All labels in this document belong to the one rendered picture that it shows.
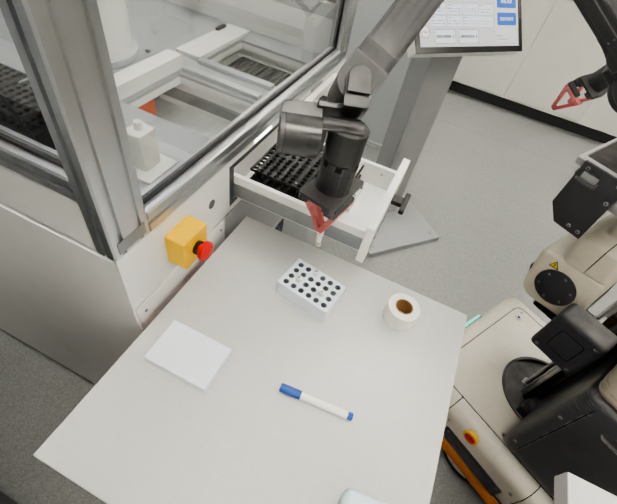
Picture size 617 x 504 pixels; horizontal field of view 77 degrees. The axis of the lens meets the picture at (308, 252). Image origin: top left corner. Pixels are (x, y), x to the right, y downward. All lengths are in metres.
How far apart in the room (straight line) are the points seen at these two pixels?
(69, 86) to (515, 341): 1.54
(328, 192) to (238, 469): 0.46
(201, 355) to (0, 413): 1.06
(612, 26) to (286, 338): 0.76
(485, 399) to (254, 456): 0.94
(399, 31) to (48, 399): 1.53
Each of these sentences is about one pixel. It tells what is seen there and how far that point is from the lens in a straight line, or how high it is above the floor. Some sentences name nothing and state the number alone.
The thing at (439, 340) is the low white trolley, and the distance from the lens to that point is 0.89.
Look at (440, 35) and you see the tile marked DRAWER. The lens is 1.63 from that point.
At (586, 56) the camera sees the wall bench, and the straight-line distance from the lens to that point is 3.83.
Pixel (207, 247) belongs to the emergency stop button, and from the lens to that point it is 0.74.
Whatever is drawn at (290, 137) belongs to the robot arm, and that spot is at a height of 1.16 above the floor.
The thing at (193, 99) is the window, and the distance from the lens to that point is 0.72.
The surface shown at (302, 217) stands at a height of 0.86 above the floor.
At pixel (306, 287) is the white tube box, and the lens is 0.81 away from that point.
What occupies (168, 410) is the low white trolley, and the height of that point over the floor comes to 0.76.
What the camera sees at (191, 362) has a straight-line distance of 0.75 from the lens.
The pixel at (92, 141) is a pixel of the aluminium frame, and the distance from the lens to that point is 0.55.
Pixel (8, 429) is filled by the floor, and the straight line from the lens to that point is 1.69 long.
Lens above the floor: 1.45
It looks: 48 degrees down
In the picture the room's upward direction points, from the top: 13 degrees clockwise
